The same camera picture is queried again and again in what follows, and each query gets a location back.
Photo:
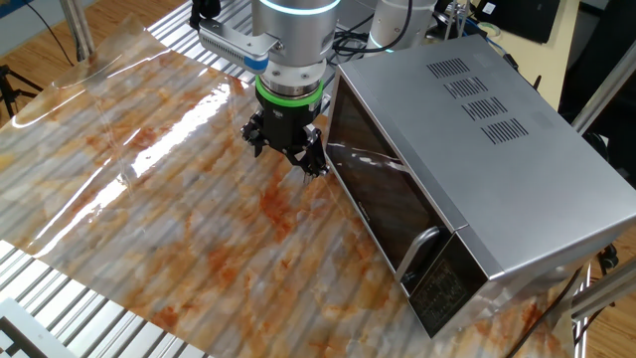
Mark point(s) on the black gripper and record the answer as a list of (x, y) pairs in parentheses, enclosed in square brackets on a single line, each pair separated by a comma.
[(285, 124)]

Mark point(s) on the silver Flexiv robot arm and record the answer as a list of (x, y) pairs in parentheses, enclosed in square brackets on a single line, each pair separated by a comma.
[(293, 30)]

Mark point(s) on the orange marble pattern sheet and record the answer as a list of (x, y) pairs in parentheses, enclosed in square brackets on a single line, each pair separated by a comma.
[(174, 199)]

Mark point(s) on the grey metal box lid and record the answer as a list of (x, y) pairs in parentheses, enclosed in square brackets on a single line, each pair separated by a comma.
[(497, 149)]

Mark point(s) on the beige desk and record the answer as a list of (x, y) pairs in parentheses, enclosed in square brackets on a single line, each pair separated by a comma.
[(541, 64)]

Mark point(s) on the black rectangular device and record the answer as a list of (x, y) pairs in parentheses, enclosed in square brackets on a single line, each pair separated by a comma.
[(526, 17)]

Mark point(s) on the black tripod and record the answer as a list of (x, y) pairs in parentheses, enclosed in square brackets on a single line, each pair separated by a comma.
[(4, 79)]

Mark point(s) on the white fiducial tag board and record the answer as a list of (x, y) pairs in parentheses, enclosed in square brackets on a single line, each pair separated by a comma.
[(25, 328)]

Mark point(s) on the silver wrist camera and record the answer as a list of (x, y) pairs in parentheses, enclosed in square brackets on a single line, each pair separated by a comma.
[(233, 47)]

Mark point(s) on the aluminium frame post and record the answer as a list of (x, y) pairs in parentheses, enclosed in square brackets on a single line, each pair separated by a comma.
[(601, 84), (77, 30)]

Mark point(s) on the aluminium frame beam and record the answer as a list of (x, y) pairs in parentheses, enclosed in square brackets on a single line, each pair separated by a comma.
[(606, 288)]

